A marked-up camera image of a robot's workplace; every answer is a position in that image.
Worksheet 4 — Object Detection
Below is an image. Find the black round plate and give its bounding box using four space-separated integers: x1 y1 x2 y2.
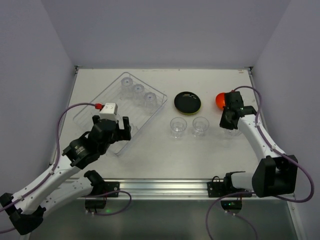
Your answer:
173 91 202 113

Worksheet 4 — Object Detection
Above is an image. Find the clear glass cup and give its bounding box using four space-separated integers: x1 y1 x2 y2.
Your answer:
170 117 187 139
144 92 157 114
192 116 210 137
133 84 145 105
121 77 133 94
223 128 242 138

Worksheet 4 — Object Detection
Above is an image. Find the green round plate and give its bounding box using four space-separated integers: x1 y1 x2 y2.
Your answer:
177 111 200 116

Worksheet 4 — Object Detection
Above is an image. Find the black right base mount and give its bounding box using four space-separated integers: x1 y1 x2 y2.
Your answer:
206 172 253 214

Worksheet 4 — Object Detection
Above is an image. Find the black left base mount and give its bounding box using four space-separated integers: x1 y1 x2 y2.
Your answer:
84 181 120 212

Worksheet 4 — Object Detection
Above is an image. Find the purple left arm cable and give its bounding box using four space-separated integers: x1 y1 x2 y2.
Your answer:
0 102 132 233

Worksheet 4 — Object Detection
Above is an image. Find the aluminium front rail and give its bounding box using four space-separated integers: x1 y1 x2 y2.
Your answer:
32 177 293 201

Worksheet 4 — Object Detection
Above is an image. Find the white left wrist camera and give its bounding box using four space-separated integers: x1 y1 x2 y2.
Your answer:
99 102 118 122

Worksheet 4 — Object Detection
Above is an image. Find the orange plastic bowl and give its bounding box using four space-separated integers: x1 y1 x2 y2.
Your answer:
215 92 226 110

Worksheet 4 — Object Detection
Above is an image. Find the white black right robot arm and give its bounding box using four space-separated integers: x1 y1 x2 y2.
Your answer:
219 91 298 198

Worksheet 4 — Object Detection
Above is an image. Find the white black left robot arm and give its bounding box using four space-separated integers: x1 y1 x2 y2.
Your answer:
0 115 131 236

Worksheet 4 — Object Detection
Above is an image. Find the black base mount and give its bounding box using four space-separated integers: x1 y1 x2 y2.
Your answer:
206 172 253 214
84 181 120 212

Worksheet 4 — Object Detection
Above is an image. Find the clear dish rack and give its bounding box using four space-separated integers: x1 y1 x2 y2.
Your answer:
73 72 168 157

